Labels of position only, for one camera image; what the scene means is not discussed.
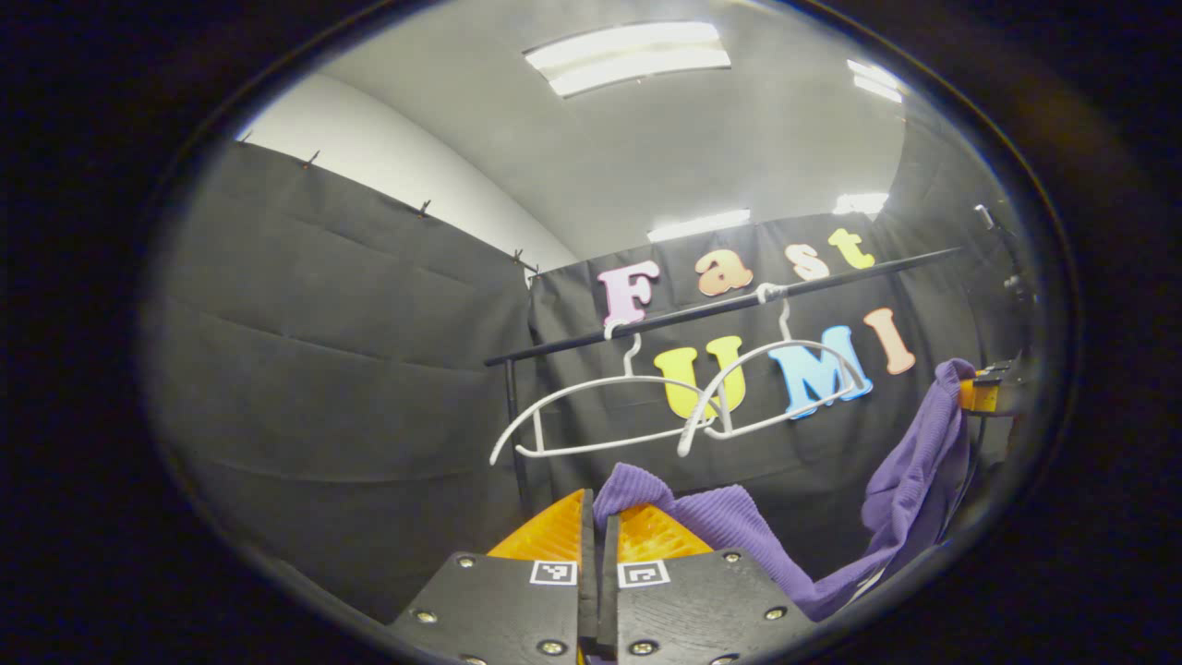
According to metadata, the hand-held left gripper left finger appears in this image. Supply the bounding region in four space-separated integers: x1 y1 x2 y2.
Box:
387 489 600 665

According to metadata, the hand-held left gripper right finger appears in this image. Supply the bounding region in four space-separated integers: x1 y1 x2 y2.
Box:
598 502 819 665

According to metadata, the purple ribbed shirt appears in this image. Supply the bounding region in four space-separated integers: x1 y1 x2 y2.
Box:
592 357 979 623

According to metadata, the white plastic hanger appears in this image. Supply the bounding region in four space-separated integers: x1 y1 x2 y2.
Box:
676 281 871 459
488 318 732 466

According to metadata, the black metal clothes rack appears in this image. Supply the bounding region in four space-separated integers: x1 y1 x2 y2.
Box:
482 245 964 514

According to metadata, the black backdrop cloth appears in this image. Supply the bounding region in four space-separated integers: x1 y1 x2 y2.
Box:
139 139 1037 622

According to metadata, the large ceiling light panel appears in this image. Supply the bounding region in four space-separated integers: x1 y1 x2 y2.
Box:
523 21 732 100

